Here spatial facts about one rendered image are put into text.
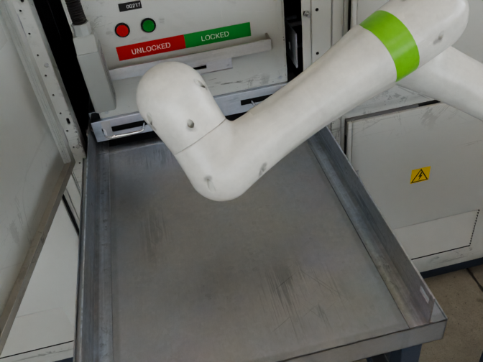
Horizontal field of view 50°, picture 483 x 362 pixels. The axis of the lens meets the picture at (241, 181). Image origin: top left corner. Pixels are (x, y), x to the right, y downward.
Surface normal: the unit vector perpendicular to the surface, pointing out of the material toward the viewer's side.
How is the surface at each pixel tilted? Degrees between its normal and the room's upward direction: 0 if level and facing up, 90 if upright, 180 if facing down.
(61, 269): 90
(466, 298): 0
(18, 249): 90
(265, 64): 90
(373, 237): 0
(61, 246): 90
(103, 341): 0
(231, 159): 46
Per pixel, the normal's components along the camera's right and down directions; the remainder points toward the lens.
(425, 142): 0.21, 0.61
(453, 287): -0.11, -0.76
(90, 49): 0.13, 0.16
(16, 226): 0.99, -0.08
